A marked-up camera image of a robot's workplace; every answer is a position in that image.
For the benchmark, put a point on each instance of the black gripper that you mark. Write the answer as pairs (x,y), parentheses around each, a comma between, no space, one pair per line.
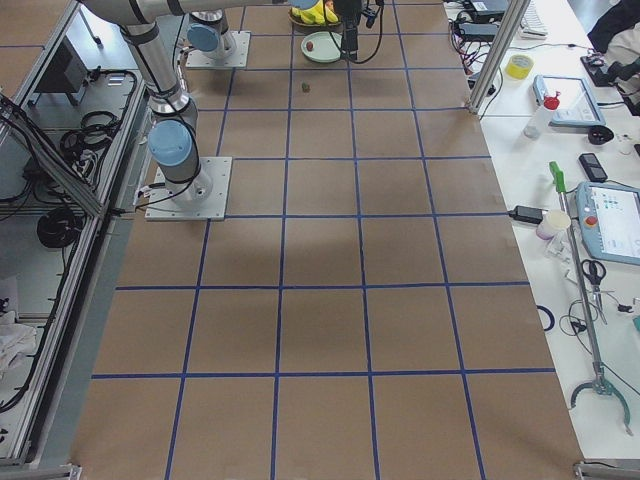
(348,15)

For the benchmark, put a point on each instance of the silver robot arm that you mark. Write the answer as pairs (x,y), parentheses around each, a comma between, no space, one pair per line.
(172,140)
(217,20)

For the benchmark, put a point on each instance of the light green round plate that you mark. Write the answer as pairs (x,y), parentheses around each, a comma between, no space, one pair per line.
(326,47)

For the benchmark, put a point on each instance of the yellow banana bunch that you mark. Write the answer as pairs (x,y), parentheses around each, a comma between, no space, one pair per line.
(321,14)

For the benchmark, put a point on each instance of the brown wicker basket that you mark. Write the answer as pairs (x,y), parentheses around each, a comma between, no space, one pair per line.
(314,17)

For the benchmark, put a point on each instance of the yellow tape roll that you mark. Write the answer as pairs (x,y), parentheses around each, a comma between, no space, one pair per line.
(519,66)

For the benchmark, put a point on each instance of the clear bottle red cap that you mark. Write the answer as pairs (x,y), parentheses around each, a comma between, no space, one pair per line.
(541,119)

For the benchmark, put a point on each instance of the teach pendant far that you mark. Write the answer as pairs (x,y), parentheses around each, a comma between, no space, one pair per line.
(577,104)

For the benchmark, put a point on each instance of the teach pendant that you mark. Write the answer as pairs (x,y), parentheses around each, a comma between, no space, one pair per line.
(609,221)
(577,104)

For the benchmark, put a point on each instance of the black power adapter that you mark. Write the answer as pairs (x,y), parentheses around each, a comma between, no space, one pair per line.
(526,214)

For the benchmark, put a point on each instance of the white paper cup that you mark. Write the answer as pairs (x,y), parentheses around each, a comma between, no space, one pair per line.
(553,223)

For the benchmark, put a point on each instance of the teach pendant near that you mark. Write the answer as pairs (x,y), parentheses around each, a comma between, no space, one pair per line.
(609,221)

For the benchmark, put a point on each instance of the black scissors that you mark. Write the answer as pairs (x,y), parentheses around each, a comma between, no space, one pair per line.
(595,272)

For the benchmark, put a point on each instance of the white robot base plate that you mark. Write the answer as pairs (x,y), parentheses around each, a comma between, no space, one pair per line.
(214,51)
(205,198)

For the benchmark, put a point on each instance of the aluminium frame post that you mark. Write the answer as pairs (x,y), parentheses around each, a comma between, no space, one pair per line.
(508,27)

